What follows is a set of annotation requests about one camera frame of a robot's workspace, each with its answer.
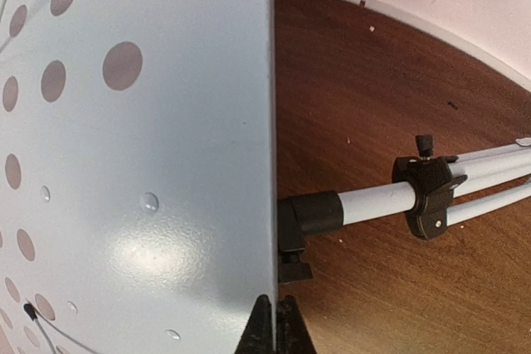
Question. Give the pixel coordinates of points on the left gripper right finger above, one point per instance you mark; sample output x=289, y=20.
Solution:
x=292, y=335

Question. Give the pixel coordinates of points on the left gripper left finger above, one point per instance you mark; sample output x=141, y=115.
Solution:
x=257, y=337

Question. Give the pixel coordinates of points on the white perforated music stand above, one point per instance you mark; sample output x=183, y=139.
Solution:
x=138, y=205

